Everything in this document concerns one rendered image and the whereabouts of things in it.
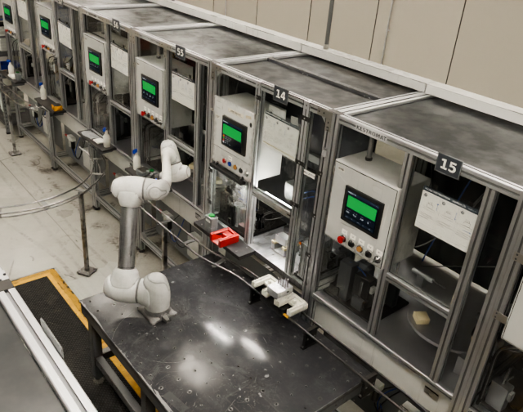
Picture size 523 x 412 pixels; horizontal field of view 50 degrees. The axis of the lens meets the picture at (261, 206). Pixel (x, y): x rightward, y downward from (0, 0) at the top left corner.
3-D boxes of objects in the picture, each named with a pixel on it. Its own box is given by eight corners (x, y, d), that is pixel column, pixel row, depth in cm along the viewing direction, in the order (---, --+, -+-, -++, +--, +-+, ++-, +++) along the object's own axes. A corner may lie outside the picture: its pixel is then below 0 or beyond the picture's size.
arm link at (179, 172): (174, 181, 389) (168, 163, 386) (194, 176, 384) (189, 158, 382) (168, 185, 379) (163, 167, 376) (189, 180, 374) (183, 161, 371)
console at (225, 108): (208, 160, 381) (211, 95, 360) (241, 152, 398) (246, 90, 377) (246, 183, 354) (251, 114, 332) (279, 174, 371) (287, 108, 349)
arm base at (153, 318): (154, 329, 329) (154, 322, 326) (136, 309, 343) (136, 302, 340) (181, 318, 339) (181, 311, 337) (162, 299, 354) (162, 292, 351)
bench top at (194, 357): (79, 305, 349) (78, 300, 347) (217, 255, 411) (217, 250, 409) (218, 481, 250) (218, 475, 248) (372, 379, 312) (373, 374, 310)
